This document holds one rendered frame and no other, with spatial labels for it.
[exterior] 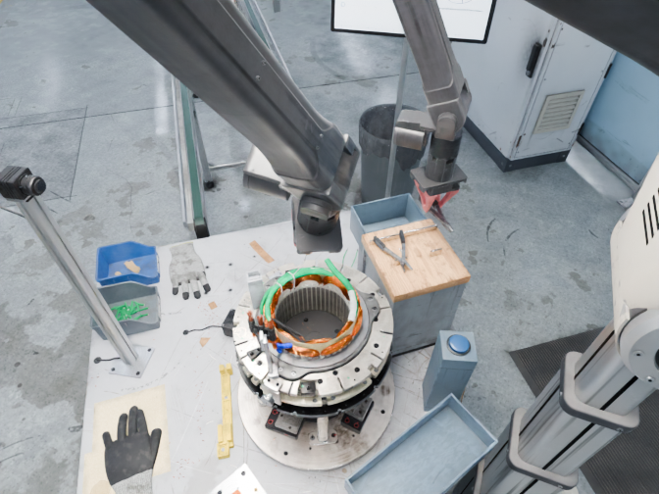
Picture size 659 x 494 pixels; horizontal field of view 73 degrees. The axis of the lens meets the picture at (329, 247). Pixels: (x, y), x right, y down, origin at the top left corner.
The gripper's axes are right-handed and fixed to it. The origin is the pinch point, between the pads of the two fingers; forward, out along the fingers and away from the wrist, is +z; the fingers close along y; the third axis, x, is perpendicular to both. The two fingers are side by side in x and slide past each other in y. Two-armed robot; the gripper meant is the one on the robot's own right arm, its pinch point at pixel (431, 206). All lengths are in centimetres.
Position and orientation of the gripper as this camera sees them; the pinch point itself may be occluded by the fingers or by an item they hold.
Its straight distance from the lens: 102.3
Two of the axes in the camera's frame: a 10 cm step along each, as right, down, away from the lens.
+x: 3.2, 7.0, -6.4
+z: 0.1, 6.8, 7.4
